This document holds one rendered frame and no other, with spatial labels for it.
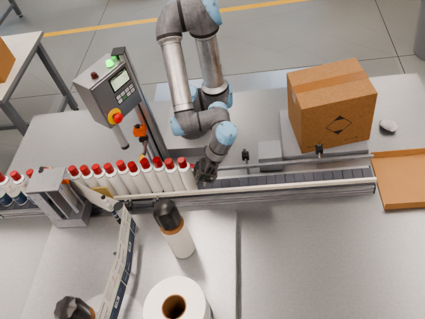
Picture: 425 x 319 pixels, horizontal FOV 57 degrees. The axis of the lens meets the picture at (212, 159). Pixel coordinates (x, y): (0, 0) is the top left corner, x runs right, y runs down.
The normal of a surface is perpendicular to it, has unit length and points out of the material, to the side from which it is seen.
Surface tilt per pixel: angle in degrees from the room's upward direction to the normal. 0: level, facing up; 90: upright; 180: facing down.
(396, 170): 0
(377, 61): 0
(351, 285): 0
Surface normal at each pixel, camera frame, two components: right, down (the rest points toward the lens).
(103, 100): 0.78, 0.37
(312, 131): 0.12, 0.75
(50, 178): -0.18, -0.63
